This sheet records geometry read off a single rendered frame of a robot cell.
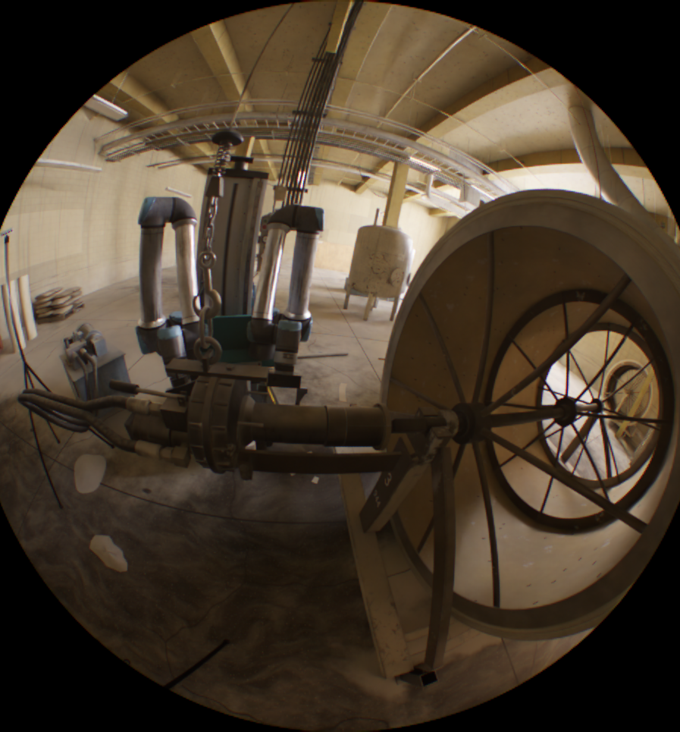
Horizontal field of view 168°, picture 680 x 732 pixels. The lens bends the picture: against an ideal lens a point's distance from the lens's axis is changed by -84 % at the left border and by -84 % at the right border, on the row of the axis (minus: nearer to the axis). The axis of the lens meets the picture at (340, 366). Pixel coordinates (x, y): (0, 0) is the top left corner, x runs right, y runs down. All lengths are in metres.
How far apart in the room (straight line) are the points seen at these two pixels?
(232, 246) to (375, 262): 3.93
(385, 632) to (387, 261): 5.19
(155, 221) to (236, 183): 0.57
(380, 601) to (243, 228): 1.99
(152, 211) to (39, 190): 8.06
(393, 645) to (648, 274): 1.43
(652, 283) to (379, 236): 4.80
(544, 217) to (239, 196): 1.37
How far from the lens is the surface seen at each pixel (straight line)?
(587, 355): 11.38
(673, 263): 0.67
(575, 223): 0.75
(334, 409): 0.61
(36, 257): 8.73
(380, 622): 1.23
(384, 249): 5.01
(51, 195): 9.18
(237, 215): 1.42
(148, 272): 1.12
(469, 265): 1.32
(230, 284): 1.44
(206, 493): 1.61
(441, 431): 0.74
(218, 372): 0.54
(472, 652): 1.70
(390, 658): 1.26
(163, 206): 1.08
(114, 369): 2.19
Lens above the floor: 1.35
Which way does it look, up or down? 27 degrees down
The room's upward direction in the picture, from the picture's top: 12 degrees clockwise
